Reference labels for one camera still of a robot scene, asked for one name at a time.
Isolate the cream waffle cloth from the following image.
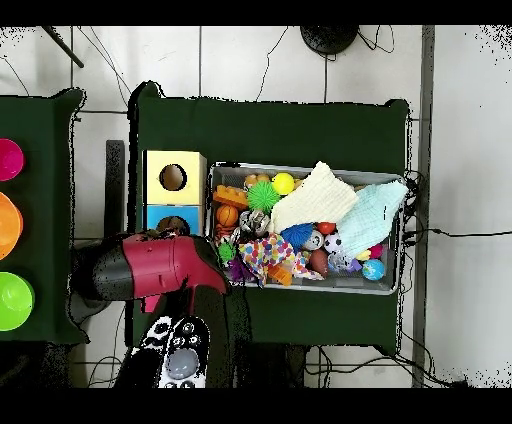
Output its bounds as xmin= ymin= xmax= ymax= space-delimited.
xmin=269 ymin=160 xmax=360 ymax=234

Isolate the green cloth side table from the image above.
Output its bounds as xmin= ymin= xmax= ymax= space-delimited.
xmin=0 ymin=88 xmax=90 ymax=346

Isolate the black round stand base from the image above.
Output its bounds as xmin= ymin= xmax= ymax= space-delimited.
xmin=299 ymin=25 xmax=360 ymax=56

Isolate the wooden box with three holes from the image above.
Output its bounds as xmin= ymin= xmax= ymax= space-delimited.
xmin=141 ymin=149 xmax=208 ymax=314

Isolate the large green spiky ball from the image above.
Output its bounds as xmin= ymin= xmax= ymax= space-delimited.
xmin=245 ymin=180 xmax=282 ymax=215

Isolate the blue globe ball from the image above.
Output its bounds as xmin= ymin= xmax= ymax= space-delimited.
xmin=361 ymin=258 xmax=386 ymax=281

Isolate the long orange toy block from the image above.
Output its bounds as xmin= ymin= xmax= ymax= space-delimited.
xmin=211 ymin=184 xmax=250 ymax=211

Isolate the orange bowl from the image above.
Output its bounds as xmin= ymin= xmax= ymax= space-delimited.
xmin=0 ymin=191 xmax=24 ymax=262

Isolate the mint waffle cloth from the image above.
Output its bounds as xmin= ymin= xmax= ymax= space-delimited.
xmin=335 ymin=179 xmax=409 ymax=259

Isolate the black power cable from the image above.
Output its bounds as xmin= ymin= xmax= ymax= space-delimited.
xmin=401 ymin=226 xmax=512 ymax=241

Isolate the orange toy basketball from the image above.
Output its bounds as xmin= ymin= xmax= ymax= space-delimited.
xmin=215 ymin=204 xmax=240 ymax=228

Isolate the silver mesh bin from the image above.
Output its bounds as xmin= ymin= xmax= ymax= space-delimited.
xmin=202 ymin=161 xmax=407 ymax=296

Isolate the pink bowl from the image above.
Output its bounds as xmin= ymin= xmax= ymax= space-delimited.
xmin=0 ymin=138 xmax=26 ymax=182

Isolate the green bowl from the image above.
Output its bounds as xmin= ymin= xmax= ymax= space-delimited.
xmin=0 ymin=271 xmax=36 ymax=332

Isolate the grey stand foot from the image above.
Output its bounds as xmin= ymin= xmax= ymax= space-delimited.
xmin=65 ymin=297 xmax=114 ymax=326

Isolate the black flat bar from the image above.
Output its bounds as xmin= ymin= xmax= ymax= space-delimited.
xmin=103 ymin=139 xmax=126 ymax=241

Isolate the black rod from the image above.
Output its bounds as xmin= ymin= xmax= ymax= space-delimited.
xmin=40 ymin=25 xmax=86 ymax=69

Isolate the colourful dotted cloth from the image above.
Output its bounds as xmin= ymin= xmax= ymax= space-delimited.
xmin=238 ymin=233 xmax=325 ymax=288

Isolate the dark green table cloth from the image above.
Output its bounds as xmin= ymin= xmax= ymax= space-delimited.
xmin=125 ymin=80 xmax=411 ymax=348

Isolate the yellow ball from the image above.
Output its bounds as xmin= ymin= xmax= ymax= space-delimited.
xmin=270 ymin=172 xmax=296 ymax=197

